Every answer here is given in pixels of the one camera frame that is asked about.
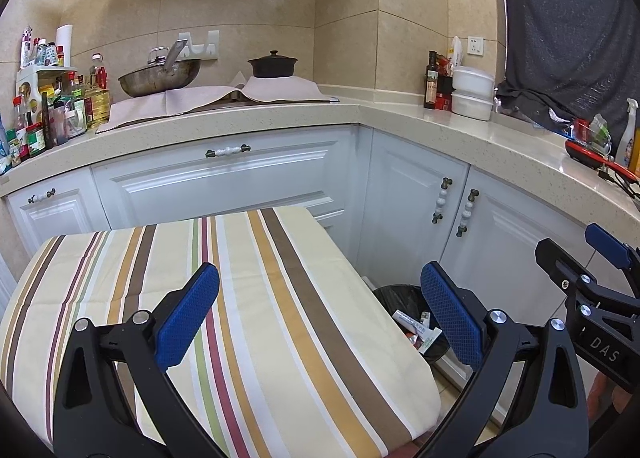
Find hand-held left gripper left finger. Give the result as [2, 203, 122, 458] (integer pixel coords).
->
[52, 262, 226, 458]

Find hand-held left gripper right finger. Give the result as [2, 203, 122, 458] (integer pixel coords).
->
[415, 260, 591, 458]

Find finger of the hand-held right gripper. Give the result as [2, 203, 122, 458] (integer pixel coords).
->
[534, 238, 640, 319]
[584, 223, 640, 296]

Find white milk powder sachet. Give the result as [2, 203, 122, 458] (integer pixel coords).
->
[391, 309, 427, 333]

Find black trash bin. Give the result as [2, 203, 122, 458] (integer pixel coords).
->
[371, 284, 453, 366]

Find person's right forearm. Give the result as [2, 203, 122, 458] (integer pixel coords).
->
[587, 368, 640, 419]

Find white paper box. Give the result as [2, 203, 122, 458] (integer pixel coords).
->
[417, 328, 443, 354]

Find red and black tool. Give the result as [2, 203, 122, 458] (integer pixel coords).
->
[565, 138, 640, 183]

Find striped tablecloth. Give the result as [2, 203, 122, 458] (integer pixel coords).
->
[0, 205, 442, 458]

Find white spray bottle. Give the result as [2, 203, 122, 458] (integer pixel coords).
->
[614, 98, 640, 169]

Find narrow white cabinet door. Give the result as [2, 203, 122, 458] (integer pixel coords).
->
[357, 130, 471, 299]

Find clear plastic bag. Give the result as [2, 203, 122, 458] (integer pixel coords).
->
[572, 112, 613, 156]

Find wide white drawer front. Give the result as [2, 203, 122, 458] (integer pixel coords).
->
[90, 125, 361, 239]

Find small white drawer front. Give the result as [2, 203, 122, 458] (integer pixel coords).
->
[5, 170, 108, 259]

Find white lidded bowl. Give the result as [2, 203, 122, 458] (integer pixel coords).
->
[450, 90, 496, 121]
[451, 66, 496, 96]

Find red packet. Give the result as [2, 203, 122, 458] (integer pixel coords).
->
[435, 75, 456, 111]

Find beige stone countertop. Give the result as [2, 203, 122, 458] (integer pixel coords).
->
[0, 98, 640, 229]

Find dark glass bottle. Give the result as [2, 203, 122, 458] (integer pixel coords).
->
[424, 50, 440, 110]

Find beige stove cover cloth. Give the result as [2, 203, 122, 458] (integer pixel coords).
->
[95, 75, 333, 131]

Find dark hanging cloth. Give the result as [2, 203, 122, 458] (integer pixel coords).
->
[492, 0, 640, 139]

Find yellow cooking oil bottle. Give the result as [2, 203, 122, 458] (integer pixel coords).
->
[84, 54, 112, 129]

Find row of condiment bottles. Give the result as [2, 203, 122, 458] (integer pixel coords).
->
[0, 25, 113, 176]

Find steel wok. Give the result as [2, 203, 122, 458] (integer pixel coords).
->
[117, 46, 203, 98]

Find black lidded pot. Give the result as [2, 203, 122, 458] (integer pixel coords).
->
[247, 50, 299, 79]

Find white spice shelf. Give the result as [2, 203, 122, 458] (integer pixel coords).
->
[15, 65, 78, 103]

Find paper towel roll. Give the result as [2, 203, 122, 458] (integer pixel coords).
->
[55, 24, 74, 68]

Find large door handle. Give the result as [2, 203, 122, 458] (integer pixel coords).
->
[456, 189, 480, 237]

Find narrow door handle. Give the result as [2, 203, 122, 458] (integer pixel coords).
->
[431, 178, 453, 225]

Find wide drawer handle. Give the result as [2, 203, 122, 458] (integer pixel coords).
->
[205, 144, 251, 159]

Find white wall rack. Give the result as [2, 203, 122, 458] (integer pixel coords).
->
[179, 29, 221, 61]

